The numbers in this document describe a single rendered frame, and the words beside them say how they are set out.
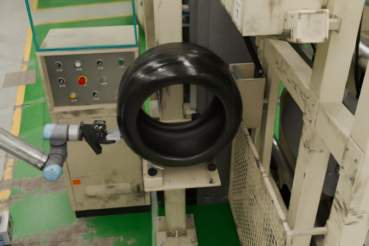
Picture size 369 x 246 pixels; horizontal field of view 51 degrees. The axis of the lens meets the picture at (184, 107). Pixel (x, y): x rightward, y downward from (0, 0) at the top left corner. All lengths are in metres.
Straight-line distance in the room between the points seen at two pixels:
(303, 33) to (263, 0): 0.16
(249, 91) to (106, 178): 1.18
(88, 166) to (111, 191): 0.27
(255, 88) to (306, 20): 0.85
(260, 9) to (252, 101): 0.87
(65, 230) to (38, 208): 0.33
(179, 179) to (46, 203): 1.45
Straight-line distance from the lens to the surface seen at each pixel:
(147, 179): 1.84
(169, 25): 1.85
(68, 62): 2.28
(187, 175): 1.93
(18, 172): 3.50
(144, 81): 1.55
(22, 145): 1.73
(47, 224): 2.97
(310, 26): 1.20
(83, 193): 2.75
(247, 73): 2.15
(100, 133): 1.78
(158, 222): 2.80
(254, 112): 2.06
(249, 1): 1.22
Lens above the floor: 2.07
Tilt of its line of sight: 31 degrees down
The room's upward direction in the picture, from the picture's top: 1 degrees counter-clockwise
